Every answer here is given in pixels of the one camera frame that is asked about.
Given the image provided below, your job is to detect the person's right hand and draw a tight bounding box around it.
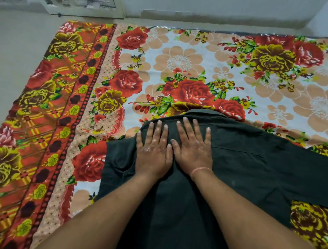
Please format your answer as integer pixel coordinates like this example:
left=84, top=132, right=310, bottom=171
left=171, top=117, right=214, bottom=177

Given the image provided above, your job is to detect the person's left hand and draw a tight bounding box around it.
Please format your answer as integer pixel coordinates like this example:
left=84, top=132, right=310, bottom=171
left=135, top=120, right=174, bottom=180

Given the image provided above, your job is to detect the dark green shirt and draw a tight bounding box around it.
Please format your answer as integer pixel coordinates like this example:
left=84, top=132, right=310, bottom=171
left=94, top=109, right=328, bottom=249

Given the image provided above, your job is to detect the person's left forearm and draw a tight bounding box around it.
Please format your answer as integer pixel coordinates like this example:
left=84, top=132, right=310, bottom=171
left=36, top=172, right=160, bottom=249

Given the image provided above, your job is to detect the person's right forearm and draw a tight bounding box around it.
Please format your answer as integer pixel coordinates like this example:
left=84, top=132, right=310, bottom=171
left=191, top=168, right=314, bottom=249

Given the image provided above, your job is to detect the pink thread wristband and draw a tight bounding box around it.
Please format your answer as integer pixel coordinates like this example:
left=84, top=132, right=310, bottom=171
left=190, top=167, right=213, bottom=178

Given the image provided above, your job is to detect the floral bed sheet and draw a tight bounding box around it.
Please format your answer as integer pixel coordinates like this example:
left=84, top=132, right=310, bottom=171
left=0, top=21, right=328, bottom=249

